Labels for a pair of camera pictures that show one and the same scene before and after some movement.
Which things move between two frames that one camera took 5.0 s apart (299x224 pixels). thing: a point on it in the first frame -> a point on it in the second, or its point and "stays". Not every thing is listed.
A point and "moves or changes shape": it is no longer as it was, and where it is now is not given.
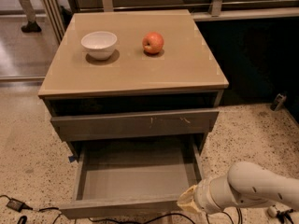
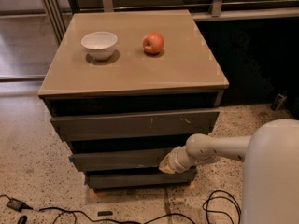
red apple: x=152 y=42 stays
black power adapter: x=17 y=205 stays
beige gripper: x=202 y=196 -> x=176 y=161
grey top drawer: x=121 y=125 stays
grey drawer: x=133 y=175 moves or changes shape
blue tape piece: x=71 y=159 stays
